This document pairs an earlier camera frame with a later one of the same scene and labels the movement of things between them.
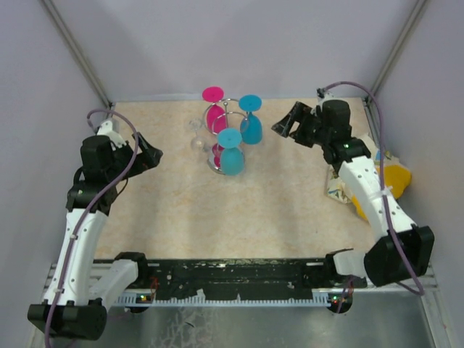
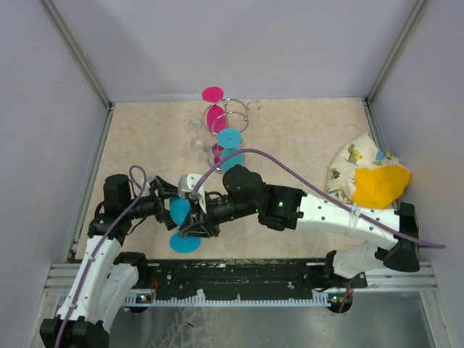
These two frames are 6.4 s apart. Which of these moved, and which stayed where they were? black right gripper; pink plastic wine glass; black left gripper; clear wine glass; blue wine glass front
Moved: black left gripper; black right gripper
Stayed: blue wine glass front; pink plastic wine glass; clear wine glass
